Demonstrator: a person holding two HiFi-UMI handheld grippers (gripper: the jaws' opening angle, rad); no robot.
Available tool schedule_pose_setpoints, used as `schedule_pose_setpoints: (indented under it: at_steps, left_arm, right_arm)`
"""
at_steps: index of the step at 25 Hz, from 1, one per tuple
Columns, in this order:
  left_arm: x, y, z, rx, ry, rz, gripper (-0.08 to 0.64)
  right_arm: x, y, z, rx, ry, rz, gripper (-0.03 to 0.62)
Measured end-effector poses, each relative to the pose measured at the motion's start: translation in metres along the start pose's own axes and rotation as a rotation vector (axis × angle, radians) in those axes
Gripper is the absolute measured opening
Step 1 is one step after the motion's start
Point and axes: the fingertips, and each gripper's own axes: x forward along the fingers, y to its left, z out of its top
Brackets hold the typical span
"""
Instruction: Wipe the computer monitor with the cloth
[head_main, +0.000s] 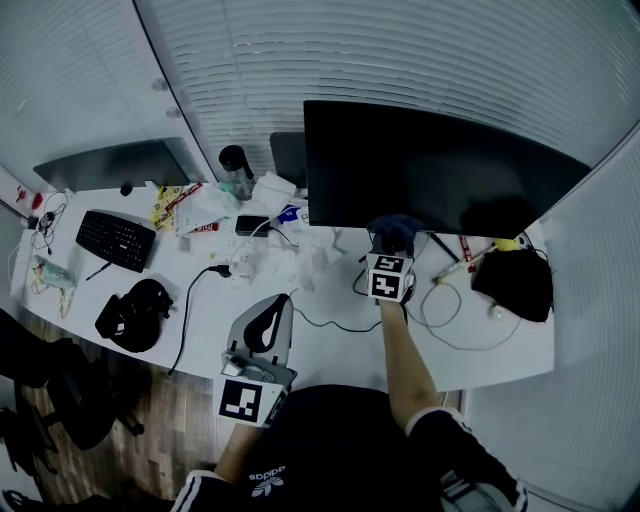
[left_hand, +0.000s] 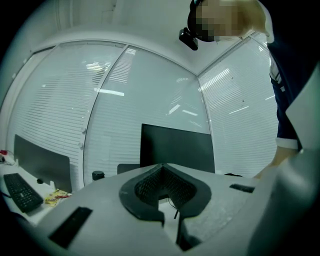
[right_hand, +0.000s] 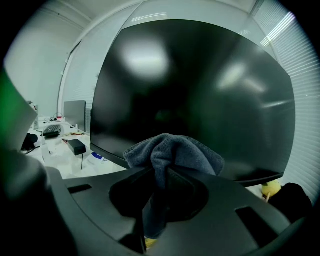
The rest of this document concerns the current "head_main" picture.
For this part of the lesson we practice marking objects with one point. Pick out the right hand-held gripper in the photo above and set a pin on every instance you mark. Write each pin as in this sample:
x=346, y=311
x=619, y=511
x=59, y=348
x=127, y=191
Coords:
x=387, y=285

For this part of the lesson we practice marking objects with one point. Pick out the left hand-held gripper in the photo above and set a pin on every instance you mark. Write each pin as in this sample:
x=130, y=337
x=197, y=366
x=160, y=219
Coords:
x=240, y=400

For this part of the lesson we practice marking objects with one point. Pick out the grey-blue cloth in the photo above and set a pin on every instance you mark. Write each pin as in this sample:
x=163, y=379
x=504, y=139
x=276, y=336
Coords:
x=392, y=230

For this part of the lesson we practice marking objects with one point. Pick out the large black monitor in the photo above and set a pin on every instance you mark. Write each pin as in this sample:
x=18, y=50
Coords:
x=425, y=165

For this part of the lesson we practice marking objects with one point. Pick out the person's right forearm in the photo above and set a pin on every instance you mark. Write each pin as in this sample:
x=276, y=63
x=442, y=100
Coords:
x=407, y=360

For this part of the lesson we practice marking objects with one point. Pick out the person's left forearm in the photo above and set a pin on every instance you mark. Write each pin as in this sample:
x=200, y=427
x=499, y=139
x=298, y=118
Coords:
x=237, y=450

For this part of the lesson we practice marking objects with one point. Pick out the grey side monitor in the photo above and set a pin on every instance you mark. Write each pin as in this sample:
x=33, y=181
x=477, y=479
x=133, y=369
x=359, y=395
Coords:
x=110, y=165

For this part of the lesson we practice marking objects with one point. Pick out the torn white tissue pieces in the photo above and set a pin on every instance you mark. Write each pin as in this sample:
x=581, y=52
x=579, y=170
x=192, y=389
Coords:
x=310, y=260

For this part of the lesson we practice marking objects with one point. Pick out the white power strip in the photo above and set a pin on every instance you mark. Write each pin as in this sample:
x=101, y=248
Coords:
x=240, y=260

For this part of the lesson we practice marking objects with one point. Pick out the slim red packet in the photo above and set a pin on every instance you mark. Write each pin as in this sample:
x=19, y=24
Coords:
x=466, y=250

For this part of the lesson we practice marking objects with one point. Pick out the small white ball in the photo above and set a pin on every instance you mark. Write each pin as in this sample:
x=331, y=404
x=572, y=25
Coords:
x=496, y=312

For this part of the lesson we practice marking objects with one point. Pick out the black power adapter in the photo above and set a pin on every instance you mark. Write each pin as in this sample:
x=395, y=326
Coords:
x=250, y=225

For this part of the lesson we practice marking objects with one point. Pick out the blue white packet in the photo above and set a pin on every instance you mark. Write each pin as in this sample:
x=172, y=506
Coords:
x=289, y=214

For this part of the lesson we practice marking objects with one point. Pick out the red white snack packet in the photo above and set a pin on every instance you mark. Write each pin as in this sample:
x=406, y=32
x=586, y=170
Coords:
x=205, y=228

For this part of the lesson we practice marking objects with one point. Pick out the yellow round toy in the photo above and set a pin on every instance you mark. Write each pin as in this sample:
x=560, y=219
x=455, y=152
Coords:
x=506, y=245

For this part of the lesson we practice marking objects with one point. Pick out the black bag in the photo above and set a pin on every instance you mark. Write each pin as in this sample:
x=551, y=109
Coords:
x=515, y=285

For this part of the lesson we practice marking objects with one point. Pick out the person's dark striped shirt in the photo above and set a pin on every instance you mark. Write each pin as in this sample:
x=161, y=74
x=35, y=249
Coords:
x=340, y=450

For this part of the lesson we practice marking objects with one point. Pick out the small white round device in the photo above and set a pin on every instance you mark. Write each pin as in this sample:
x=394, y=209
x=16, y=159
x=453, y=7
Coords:
x=524, y=241

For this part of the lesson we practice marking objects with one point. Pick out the white folded tissue pack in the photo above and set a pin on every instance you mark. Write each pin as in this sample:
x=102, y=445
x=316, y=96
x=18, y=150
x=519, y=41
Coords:
x=275, y=190

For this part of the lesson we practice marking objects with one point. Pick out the yellow snack packet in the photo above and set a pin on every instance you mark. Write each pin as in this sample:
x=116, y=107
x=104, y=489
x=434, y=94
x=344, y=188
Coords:
x=161, y=217

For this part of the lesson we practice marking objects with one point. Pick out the dark flat panel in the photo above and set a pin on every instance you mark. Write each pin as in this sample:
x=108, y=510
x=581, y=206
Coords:
x=287, y=160

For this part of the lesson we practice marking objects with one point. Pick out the long red snack packet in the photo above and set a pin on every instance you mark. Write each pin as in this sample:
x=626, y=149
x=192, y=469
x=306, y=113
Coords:
x=185, y=196

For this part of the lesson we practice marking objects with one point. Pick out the black keyboard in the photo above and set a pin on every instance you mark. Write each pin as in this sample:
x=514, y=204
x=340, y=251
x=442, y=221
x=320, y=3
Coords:
x=115, y=240

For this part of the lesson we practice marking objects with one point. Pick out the thin black pen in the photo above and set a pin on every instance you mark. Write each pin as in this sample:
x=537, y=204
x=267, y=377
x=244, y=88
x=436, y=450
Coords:
x=98, y=271

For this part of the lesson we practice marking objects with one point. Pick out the black-capped clear water bottle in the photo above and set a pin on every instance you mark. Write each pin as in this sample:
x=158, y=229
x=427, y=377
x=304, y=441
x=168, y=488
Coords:
x=232, y=160

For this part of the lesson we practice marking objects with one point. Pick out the black office chair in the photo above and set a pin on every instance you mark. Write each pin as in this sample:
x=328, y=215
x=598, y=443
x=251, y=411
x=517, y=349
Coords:
x=75, y=395

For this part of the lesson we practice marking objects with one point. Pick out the small black round object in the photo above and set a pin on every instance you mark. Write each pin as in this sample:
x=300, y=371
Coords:
x=126, y=189

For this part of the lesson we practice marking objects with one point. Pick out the pale green packet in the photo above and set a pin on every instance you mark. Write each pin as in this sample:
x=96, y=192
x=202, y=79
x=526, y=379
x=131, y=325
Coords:
x=55, y=275

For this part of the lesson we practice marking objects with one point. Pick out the round glass partition fitting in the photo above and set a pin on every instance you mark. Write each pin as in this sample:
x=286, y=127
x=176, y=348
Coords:
x=160, y=84
x=174, y=111

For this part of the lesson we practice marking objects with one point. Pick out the black wheeled chair base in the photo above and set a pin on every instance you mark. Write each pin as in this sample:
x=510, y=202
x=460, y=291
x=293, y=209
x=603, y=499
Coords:
x=25, y=450

